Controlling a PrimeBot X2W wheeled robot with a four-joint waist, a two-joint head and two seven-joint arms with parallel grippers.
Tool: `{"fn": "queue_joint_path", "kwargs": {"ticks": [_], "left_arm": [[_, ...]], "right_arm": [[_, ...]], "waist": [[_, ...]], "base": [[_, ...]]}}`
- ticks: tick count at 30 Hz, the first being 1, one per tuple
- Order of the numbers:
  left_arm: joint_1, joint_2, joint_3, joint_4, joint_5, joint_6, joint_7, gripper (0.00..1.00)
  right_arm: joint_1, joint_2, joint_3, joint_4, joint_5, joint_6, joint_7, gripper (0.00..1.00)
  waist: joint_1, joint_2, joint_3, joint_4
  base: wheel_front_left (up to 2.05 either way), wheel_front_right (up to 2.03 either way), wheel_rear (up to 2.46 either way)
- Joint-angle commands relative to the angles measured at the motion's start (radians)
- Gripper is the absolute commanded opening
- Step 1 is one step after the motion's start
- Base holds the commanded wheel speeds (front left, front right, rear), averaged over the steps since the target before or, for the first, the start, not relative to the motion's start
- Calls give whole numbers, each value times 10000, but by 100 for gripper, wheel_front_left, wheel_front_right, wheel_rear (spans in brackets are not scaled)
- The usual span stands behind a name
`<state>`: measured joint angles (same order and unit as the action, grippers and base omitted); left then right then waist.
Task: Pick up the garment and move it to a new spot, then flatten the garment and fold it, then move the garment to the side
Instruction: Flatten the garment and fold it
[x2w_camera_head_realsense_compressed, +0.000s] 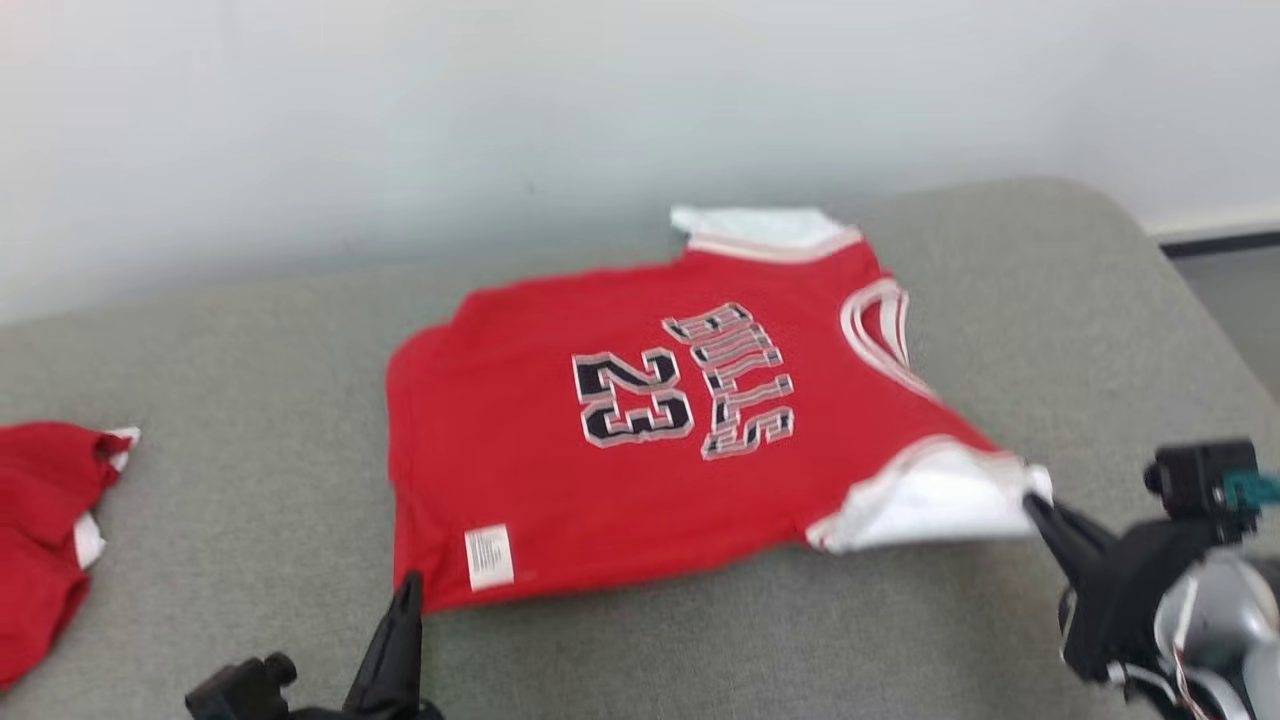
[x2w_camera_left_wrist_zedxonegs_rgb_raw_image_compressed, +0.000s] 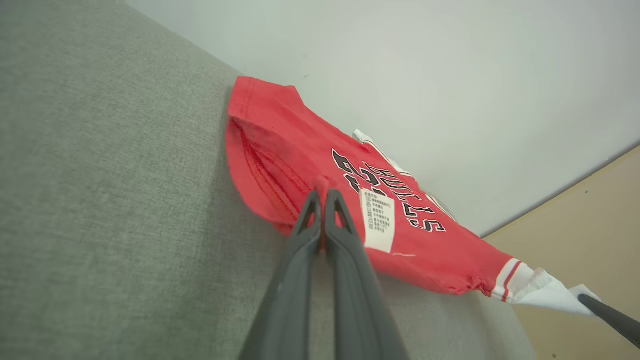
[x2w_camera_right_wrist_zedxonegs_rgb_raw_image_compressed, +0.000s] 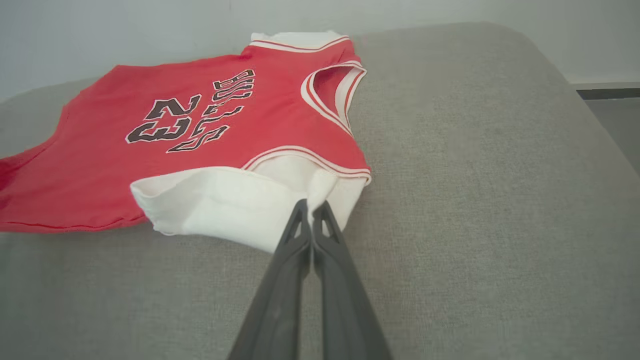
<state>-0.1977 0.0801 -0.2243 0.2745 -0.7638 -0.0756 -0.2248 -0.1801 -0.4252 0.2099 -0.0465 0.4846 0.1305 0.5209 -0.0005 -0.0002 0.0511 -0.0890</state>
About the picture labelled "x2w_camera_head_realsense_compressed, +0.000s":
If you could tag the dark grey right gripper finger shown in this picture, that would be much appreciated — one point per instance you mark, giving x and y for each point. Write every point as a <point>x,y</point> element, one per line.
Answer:
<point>1075,545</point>

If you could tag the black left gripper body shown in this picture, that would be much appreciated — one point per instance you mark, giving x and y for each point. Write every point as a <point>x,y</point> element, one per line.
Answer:
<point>380,715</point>

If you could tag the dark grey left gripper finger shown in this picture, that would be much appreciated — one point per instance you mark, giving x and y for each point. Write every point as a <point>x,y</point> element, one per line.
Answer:
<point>395,660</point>

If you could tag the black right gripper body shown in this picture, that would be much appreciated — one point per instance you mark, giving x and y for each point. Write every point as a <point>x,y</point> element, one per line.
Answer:
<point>1120,610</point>

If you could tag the red Bulls 23 jersey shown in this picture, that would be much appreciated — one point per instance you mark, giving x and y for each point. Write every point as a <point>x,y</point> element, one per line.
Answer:
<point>520,450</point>

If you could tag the red mesh shorts white trim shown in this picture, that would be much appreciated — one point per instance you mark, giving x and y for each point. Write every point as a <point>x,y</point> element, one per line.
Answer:
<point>40,500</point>

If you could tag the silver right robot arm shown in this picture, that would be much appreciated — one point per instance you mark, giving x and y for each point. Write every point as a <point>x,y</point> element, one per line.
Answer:
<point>1225,630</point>

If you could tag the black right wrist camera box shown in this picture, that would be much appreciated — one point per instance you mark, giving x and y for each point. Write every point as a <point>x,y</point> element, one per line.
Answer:
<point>1195,480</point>

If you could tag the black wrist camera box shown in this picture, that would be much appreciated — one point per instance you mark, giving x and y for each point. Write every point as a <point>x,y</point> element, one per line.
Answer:
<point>235,695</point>
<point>1195,480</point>

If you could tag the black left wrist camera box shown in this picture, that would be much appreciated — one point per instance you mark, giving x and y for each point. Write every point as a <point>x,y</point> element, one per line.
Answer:
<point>235,695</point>

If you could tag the white wall skirting board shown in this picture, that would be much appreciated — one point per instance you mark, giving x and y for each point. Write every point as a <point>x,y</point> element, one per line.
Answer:
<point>1220,225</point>

